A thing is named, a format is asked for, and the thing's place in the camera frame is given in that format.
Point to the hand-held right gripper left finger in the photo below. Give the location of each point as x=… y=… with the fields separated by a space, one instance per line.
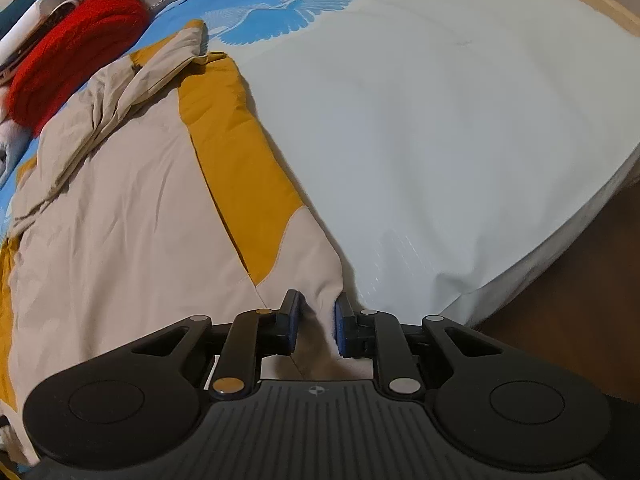
x=295 y=321

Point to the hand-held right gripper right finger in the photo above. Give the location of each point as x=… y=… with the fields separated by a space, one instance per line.
x=340 y=325

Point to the beige and mustard jacket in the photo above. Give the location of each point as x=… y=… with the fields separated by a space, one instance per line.
x=130 y=220

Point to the blue and white printed bedsheet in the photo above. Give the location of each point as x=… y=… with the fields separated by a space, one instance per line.
x=425 y=135

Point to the red knit sweater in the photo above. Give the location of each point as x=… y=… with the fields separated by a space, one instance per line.
x=75 y=55

